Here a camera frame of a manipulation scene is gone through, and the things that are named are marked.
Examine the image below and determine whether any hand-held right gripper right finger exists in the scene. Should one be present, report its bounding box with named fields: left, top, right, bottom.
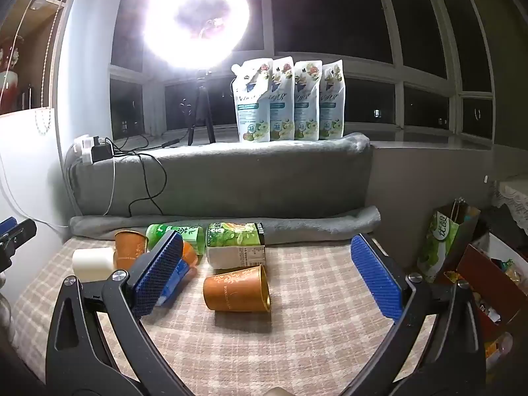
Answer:
left=350, top=233, right=488, bottom=396

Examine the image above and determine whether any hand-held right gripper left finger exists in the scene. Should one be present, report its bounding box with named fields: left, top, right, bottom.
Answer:
left=45, top=231, right=184, bottom=396

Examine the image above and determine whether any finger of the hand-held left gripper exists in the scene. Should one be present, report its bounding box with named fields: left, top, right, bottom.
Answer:
left=0, top=216, right=38, bottom=274

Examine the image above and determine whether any orange paper cup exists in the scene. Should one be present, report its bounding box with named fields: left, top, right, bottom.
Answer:
left=203, top=265, right=272, bottom=313
left=114, top=230, right=149, bottom=272

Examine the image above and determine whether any white cup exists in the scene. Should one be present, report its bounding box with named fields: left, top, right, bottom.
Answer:
left=72, top=247, right=115, bottom=281

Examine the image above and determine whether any orange bottle with blue label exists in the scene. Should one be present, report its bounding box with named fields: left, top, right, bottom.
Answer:
left=159, top=241, right=199, bottom=307

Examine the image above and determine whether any small green tea bottle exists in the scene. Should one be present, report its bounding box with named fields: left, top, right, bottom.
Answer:
left=146, top=223, right=206, bottom=255

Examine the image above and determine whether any green paper bag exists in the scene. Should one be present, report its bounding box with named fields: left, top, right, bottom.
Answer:
left=416, top=199, right=481, bottom=283

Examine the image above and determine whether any green and white drink carton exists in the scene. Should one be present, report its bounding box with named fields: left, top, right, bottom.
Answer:
left=205, top=222, right=267, bottom=268

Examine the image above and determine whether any plaid cloth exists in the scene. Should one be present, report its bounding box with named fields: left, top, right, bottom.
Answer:
left=8, top=235, right=439, bottom=396

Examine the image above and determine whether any red cardboard box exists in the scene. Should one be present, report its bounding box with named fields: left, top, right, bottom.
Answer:
left=445, top=243, right=528, bottom=340

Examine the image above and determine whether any white power strip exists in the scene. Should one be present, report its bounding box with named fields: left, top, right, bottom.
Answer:
left=73, top=134, right=105, bottom=164

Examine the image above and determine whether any black charger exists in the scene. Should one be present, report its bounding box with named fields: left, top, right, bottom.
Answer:
left=91, top=142, right=115, bottom=163

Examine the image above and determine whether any grey blanket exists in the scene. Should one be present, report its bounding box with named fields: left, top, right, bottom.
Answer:
left=65, top=132, right=372, bottom=220

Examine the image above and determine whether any red vase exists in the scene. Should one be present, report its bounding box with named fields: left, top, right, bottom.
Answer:
left=0, top=36, right=22, bottom=113

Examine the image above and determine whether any white lace cloth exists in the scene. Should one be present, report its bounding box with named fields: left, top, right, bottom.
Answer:
left=490, top=175, right=528, bottom=232

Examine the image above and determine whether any black tripod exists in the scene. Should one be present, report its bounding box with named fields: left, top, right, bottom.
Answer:
left=179, top=68, right=217, bottom=146

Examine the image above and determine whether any white refill pouch with spout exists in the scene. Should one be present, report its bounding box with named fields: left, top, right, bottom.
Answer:
left=231, top=58, right=274, bottom=143

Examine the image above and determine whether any black cable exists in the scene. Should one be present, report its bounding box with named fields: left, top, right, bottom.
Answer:
left=111, top=135, right=183, bottom=217

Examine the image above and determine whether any white cable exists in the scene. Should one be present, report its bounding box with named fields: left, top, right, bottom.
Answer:
left=0, top=148, right=117, bottom=228

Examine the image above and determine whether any white bead cord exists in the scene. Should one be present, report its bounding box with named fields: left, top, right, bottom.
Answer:
left=35, top=106, right=57, bottom=135

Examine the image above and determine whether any ring light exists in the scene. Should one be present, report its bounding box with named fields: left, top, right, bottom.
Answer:
left=141, top=0, right=265, bottom=72

